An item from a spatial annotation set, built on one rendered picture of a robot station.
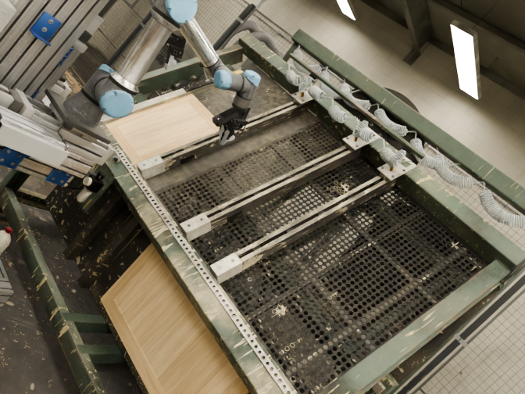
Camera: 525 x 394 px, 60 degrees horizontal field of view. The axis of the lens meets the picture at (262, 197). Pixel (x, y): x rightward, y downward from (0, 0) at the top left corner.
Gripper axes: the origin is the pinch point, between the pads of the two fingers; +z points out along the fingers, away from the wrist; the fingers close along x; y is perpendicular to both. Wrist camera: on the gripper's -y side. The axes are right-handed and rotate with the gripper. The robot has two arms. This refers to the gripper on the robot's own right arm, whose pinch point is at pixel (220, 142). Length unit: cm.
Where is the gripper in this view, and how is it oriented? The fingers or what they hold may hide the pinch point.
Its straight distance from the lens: 212.0
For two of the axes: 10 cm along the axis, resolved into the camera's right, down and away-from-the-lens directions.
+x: -5.8, -6.4, 5.0
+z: -4.0, 7.7, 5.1
